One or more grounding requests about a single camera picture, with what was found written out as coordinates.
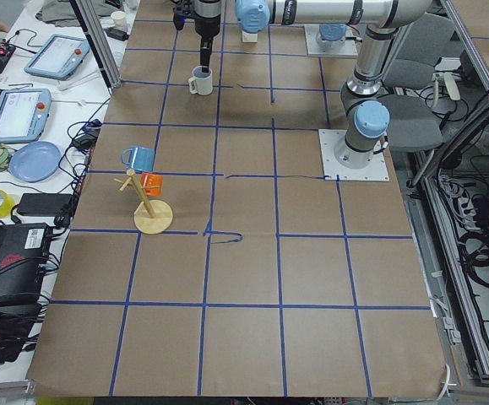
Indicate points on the black power adapter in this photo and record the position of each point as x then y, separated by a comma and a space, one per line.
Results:
43, 204

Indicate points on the blue plate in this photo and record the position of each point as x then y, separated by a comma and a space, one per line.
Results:
35, 161

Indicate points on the blue mug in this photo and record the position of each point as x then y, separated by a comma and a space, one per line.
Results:
138, 158

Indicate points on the black computer box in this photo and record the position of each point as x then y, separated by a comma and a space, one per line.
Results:
24, 249

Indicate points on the orange mug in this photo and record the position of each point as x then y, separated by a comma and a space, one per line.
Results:
152, 184

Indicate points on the near teach pendant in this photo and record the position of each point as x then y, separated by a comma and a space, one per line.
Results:
23, 114

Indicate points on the aluminium frame post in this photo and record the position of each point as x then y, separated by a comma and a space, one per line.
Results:
95, 35

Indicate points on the paper cup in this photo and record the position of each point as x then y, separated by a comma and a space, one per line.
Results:
119, 19

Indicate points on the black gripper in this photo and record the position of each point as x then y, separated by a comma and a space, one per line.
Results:
206, 25

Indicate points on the wooden mug tree stand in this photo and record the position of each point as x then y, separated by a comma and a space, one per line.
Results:
152, 216

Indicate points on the far teach pendant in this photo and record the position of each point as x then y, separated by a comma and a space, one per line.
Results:
58, 58

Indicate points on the white mug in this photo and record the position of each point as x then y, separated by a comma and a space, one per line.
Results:
201, 82

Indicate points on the teach pendant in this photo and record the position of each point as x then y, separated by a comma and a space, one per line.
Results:
58, 58
23, 114

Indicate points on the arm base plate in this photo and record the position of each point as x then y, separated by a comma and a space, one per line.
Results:
340, 163
331, 40

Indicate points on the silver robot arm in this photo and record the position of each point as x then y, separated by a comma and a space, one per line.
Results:
363, 30

